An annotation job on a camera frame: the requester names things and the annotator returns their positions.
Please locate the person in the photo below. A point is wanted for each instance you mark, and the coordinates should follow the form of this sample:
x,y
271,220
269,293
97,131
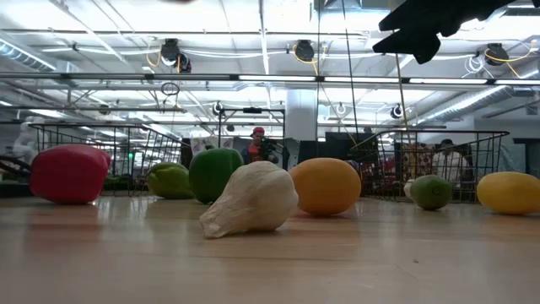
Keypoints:
x,y
257,152
449,162

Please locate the overhead beam with light strips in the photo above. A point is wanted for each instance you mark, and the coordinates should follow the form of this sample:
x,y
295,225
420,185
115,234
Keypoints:
x,y
126,77

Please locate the light green bell pepper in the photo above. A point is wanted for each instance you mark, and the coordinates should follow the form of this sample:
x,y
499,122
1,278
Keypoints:
x,y
169,181

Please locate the white building pillar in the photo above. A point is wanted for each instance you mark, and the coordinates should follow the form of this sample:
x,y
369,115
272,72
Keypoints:
x,y
301,114

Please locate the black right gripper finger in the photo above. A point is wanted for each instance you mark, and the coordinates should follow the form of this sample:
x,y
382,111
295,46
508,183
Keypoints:
x,y
422,44
422,14

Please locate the green lime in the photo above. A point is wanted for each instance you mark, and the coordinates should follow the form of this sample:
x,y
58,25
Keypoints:
x,y
430,192

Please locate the floral patterned cloth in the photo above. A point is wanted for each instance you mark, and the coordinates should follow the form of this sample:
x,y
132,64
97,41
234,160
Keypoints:
x,y
417,160

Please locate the black background screen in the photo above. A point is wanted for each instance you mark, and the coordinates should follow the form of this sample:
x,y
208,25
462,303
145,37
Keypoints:
x,y
333,148

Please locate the red bell pepper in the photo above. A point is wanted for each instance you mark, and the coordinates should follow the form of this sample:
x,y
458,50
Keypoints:
x,y
67,173

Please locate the yellow lemon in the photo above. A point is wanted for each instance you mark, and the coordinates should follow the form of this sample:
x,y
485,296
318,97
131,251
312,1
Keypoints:
x,y
508,192

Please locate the orange citrus fruit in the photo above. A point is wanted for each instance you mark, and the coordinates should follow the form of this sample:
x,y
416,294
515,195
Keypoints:
x,y
327,186

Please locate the white garlic bulb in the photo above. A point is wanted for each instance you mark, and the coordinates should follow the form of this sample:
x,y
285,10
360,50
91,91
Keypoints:
x,y
253,198
408,188

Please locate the black gantry frame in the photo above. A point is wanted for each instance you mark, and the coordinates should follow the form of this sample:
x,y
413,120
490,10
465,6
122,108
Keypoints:
x,y
253,110

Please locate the white humanoid figure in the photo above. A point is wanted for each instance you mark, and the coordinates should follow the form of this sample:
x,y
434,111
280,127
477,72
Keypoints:
x,y
27,139

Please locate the silver spiral air duct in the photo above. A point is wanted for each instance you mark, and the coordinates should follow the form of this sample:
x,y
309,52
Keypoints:
x,y
485,99

